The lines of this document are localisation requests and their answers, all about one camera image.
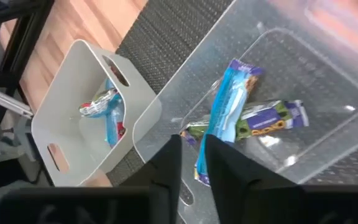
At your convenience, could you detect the purple-ended green granola bar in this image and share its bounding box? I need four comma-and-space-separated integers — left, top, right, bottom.
179, 99, 310, 147

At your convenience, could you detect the clear plastic bin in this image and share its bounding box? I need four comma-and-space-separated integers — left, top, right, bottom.
132, 0, 358, 224

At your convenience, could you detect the red-ended blue granola bar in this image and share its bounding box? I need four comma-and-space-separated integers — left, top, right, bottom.
104, 77, 127, 148
78, 87, 121, 119

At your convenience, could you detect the purple-ended blue granola bar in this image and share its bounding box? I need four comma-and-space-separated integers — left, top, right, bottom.
193, 58, 265, 188

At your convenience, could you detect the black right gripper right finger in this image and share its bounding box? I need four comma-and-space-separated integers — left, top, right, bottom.
205, 134, 358, 224

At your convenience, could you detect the translucent white plastic bin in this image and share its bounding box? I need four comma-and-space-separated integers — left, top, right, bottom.
30, 39, 163, 188

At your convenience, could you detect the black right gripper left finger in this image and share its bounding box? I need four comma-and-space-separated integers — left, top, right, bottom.
0, 134, 183, 224

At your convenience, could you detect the silver aluminium rail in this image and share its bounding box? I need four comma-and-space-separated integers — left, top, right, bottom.
0, 81, 34, 120

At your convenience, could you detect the grey woven placemat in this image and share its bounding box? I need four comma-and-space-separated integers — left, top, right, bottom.
105, 0, 358, 188

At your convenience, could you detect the black aluminium table frame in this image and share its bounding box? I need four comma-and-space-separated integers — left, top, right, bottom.
0, 0, 56, 105

